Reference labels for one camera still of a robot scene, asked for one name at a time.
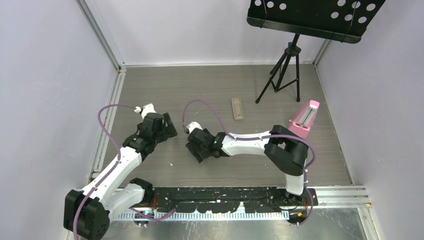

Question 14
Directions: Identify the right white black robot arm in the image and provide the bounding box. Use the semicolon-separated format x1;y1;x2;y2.
184;121;309;205

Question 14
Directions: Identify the black music stand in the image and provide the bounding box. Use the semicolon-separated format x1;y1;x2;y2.
247;0;385;103

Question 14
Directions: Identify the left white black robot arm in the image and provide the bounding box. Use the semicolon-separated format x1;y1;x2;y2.
63;112;178;240

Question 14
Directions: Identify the white remote with buttons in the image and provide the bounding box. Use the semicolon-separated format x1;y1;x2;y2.
231;97;244;121

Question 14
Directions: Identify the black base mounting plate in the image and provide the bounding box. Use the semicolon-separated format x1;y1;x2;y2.
134;186;319;214

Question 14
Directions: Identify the pink box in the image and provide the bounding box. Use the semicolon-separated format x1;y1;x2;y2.
288;100;320;139

